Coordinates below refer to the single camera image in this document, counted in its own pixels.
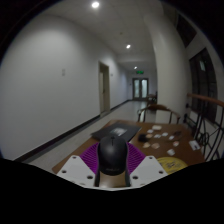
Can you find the white rectangular card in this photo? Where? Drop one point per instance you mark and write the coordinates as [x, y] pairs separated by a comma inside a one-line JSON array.
[[156, 127]]

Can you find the white wall switch plate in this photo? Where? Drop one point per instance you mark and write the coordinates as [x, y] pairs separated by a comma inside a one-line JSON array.
[[63, 72]]

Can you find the black computer mouse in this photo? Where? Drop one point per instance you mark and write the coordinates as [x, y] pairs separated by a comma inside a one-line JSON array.
[[112, 153]]

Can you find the small beige tile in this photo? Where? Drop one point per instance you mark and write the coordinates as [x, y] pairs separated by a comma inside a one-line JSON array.
[[146, 145], [155, 145]]

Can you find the glass double door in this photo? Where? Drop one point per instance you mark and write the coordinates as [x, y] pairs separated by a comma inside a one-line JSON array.
[[140, 88]]

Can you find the small white tile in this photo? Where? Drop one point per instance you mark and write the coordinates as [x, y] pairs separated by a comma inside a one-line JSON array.
[[170, 152]]

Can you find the small black box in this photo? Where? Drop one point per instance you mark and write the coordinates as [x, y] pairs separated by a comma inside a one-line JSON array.
[[142, 137]]

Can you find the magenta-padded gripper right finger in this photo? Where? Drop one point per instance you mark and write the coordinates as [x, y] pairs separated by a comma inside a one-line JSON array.
[[150, 168]]

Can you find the wooden chair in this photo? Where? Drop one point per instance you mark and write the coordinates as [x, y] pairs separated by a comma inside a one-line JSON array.
[[152, 97]]

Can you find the dark-framed window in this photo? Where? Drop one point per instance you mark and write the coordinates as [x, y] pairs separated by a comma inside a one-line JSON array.
[[203, 85]]

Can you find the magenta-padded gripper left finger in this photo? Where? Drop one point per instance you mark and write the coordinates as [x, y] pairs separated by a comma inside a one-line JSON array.
[[75, 168]]

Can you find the white card with print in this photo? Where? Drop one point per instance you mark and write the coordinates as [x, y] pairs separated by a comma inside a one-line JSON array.
[[194, 145]]

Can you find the green exit sign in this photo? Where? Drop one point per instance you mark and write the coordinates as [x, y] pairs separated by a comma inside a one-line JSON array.
[[140, 72]]

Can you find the wooden-topped metal railing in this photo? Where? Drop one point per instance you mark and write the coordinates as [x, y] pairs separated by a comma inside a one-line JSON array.
[[205, 130]]

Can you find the wooden side door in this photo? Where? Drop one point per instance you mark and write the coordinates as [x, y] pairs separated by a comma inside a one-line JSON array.
[[104, 88]]

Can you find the round ceiling lights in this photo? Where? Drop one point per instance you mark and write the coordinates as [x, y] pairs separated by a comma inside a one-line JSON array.
[[95, 4]]

